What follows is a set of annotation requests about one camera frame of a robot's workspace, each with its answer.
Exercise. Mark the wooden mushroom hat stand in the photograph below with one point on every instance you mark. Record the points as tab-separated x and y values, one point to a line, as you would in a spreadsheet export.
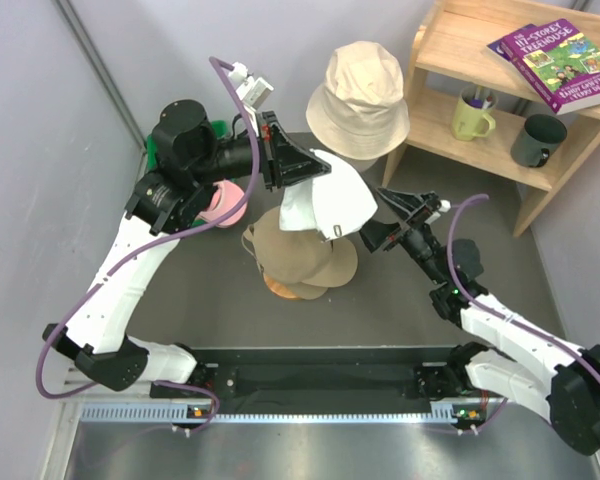
281	290

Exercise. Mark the cream mannequin head stand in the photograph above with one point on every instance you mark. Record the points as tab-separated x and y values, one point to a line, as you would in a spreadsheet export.
362	161

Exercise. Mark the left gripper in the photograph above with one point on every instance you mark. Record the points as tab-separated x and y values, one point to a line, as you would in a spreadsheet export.
294	163

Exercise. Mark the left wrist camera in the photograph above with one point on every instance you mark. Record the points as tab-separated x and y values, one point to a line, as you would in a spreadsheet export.
252	91

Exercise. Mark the purple treehouse book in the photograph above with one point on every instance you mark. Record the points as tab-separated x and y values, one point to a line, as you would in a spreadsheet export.
559	62

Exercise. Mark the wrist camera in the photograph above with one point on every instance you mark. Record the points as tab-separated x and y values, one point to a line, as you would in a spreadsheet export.
438	208
252	91

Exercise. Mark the pink white baseball cap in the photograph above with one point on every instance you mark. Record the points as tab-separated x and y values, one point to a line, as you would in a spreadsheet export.
225	198

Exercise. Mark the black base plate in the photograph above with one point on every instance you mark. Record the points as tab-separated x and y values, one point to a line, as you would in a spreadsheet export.
338	380

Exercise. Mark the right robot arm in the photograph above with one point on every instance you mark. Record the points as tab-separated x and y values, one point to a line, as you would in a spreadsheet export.
557	380

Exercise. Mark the pens in mug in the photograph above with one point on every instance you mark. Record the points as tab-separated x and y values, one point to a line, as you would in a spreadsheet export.
480	98

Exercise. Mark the green plastic bin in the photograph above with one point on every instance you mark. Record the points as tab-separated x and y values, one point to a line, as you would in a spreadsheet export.
219	127

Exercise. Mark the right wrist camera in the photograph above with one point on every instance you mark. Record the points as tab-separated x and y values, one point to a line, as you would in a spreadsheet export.
438	208

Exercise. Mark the light green mug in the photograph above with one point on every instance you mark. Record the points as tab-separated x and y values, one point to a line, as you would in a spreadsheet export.
469	123

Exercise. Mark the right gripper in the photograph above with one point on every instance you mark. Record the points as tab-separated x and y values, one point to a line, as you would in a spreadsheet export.
375	232

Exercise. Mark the aluminium rail frame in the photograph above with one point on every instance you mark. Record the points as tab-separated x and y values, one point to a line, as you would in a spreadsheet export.
152	432

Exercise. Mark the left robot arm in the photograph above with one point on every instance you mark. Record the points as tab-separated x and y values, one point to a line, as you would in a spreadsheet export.
190	190

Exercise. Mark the dark grey mug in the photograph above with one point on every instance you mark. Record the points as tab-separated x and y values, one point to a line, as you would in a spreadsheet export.
539	138

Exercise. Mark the cream bucket hat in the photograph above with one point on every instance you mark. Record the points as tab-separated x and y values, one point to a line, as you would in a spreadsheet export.
359	110

